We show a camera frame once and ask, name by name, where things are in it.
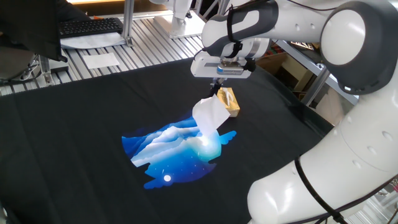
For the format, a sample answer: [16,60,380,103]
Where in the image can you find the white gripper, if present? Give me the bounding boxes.
[190,51,252,98]

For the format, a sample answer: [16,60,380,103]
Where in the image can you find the gold tissue pack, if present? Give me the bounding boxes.
[216,86,241,118]

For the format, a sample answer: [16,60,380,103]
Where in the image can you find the white napkin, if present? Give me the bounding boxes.
[192,94,231,138]
[222,88,234,105]

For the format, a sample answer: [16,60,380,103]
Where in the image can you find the brown cardboard box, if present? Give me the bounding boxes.
[256,52,289,75]

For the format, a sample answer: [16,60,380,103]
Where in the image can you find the white stand on plate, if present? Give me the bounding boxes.
[149,0,206,40]

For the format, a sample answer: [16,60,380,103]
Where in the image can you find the beige box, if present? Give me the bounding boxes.
[281,55,314,91]

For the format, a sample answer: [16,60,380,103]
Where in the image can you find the wooden cutout sheets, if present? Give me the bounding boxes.
[289,40,318,50]

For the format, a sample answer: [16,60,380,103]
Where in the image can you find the small white paper sheet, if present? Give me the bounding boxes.
[82,52,121,70]

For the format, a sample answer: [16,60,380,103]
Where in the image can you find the white paper stack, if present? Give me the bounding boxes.
[60,32,127,50]

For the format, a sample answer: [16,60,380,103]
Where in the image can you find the black keyboard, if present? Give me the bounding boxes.
[58,17,124,39]

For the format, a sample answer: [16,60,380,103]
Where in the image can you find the black cloth with blue print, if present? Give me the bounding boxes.
[0,57,335,224]

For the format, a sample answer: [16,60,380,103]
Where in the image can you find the black monitor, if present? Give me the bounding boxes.
[0,0,68,63]

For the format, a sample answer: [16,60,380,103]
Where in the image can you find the silver blue wrist mount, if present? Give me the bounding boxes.
[216,60,246,76]

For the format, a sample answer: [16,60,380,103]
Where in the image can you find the aluminium post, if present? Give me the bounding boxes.
[121,0,135,47]

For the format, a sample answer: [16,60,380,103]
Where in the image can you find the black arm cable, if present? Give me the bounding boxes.
[226,0,398,224]

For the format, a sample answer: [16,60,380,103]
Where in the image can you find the aluminium bracket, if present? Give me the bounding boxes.
[39,55,53,85]

